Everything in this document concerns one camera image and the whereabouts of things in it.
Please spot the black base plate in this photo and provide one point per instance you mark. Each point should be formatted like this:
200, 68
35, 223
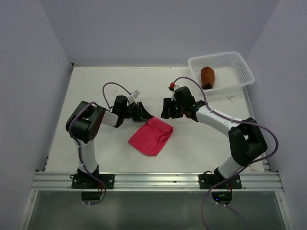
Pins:
84, 181
208, 180

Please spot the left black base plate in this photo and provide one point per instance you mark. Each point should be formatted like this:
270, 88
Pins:
84, 181

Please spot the pink towel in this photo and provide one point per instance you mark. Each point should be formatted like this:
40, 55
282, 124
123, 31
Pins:
151, 137

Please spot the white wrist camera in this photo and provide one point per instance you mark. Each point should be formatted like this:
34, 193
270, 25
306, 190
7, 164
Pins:
133, 96
173, 97

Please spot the brown towel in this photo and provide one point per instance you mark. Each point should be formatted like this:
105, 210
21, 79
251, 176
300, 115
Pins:
207, 78

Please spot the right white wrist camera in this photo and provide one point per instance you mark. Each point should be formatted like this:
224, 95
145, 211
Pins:
173, 97

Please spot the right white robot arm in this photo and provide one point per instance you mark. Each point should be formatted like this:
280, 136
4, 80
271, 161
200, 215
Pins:
245, 138

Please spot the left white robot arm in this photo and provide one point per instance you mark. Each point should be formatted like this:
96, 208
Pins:
84, 123

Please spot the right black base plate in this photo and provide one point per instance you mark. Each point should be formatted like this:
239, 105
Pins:
208, 180

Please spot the aluminium mounting rail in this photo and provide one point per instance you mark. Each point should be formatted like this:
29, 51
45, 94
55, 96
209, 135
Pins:
158, 182

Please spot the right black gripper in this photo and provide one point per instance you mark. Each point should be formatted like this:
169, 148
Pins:
167, 112

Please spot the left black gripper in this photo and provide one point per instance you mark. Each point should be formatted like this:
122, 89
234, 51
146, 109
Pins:
141, 113

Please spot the white plastic basket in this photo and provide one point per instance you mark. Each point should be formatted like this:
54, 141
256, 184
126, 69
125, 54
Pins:
230, 68

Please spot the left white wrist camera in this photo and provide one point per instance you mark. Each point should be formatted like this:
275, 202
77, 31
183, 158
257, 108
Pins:
133, 96

